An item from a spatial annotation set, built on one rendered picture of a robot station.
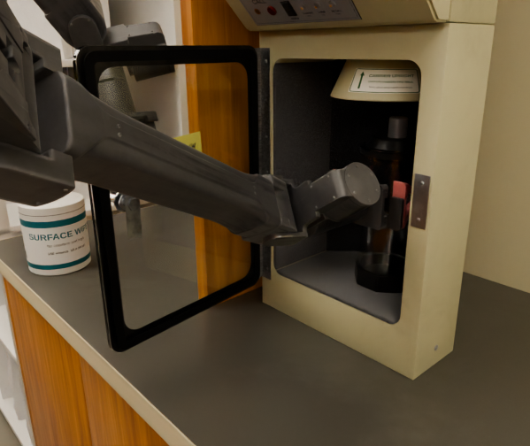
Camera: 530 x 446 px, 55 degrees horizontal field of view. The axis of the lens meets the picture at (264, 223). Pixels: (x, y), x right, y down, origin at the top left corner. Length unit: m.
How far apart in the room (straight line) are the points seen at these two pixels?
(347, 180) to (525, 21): 0.56
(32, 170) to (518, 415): 0.64
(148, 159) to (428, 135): 0.36
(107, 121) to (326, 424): 0.46
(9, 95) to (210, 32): 0.57
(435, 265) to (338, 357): 0.21
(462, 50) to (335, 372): 0.46
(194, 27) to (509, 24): 0.57
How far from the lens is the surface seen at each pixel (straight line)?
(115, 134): 0.39
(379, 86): 0.72
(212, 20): 0.85
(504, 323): 0.97
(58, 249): 1.13
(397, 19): 0.64
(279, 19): 0.75
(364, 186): 0.63
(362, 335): 0.80
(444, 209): 0.70
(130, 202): 0.66
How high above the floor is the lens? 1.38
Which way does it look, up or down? 19 degrees down
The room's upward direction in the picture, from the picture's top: 1 degrees counter-clockwise
